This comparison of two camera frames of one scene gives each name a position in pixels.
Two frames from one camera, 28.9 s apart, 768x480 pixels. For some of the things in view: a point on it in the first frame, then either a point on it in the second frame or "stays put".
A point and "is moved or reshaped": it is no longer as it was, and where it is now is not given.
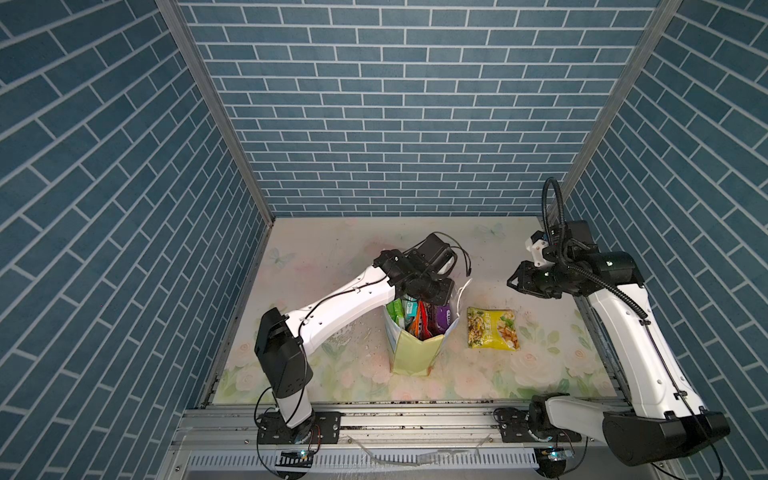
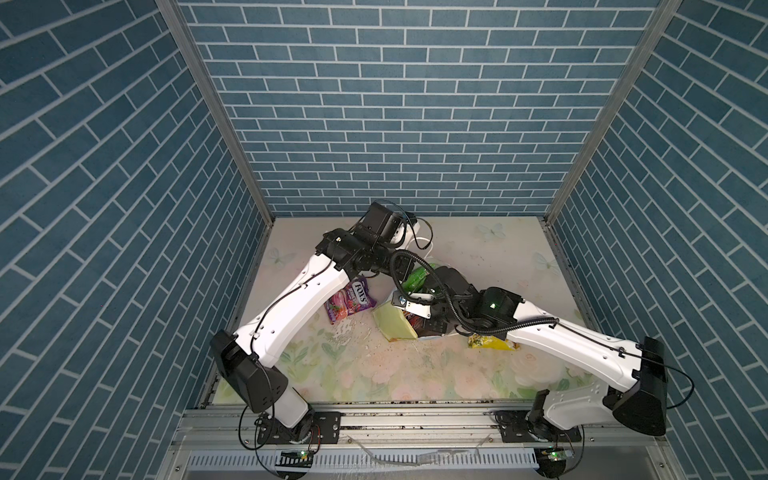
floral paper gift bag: x=410 y=356 to x=400 y=321
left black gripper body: x=431 y=289 to x=382 y=258
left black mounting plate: x=323 y=427 stays put
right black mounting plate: x=514 y=426 stays put
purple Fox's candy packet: x=443 y=317 is moved or reshaped
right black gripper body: x=543 y=281 to x=448 y=316
